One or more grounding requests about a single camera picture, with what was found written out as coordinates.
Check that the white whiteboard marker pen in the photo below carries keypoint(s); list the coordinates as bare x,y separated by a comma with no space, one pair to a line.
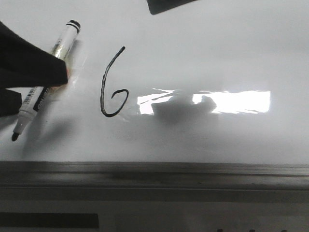
36,96

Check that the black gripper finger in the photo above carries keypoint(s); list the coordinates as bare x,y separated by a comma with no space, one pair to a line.
24,65
159,6

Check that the white whiteboard with metal frame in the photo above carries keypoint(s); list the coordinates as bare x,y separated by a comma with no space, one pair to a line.
210,94

